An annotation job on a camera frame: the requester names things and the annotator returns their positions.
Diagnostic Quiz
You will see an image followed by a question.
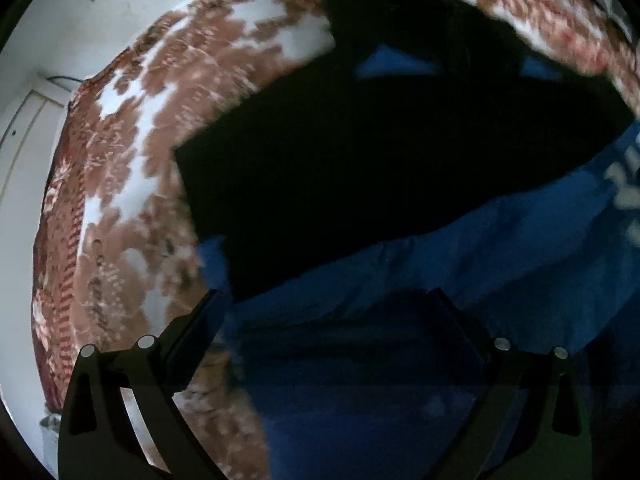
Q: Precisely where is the white door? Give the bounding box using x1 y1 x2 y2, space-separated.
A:
1 90 65 238

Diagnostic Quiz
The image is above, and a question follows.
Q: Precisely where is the black wall cable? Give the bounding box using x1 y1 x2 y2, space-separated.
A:
45 75 90 92

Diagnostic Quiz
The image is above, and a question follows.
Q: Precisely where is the blue and black sweatshirt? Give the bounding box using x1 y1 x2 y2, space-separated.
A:
175 0 634 479

